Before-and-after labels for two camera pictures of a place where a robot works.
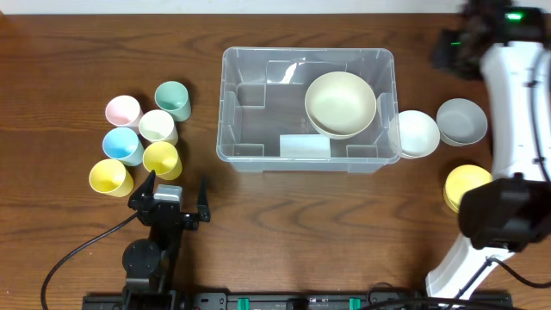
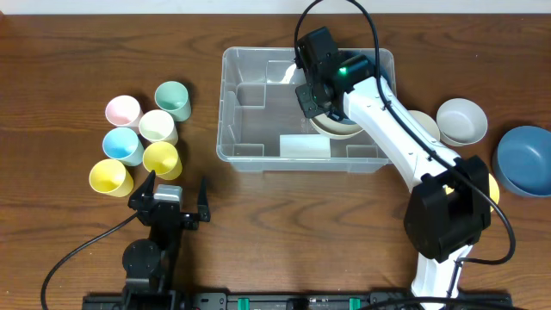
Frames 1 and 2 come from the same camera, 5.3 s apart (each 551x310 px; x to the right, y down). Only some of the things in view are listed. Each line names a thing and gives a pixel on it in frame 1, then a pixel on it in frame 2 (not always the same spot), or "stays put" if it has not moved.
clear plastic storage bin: (263, 125) stays put
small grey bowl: (461, 122) stays put
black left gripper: (170, 215) stays put
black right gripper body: (450, 49) -> (311, 102)
